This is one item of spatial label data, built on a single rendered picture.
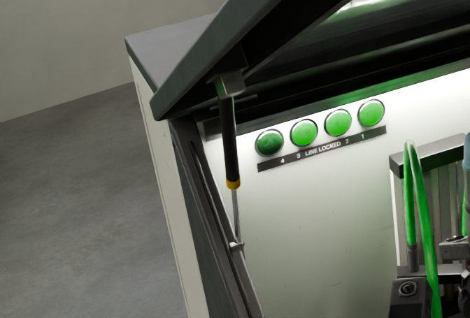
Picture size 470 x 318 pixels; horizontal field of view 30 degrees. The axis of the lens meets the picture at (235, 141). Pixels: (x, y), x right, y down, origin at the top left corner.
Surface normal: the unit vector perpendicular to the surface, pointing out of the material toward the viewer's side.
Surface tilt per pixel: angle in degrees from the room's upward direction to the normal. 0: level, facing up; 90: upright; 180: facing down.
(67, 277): 0
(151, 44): 0
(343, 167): 90
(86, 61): 90
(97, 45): 90
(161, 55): 0
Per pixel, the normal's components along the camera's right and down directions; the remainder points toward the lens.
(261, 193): 0.31, 0.41
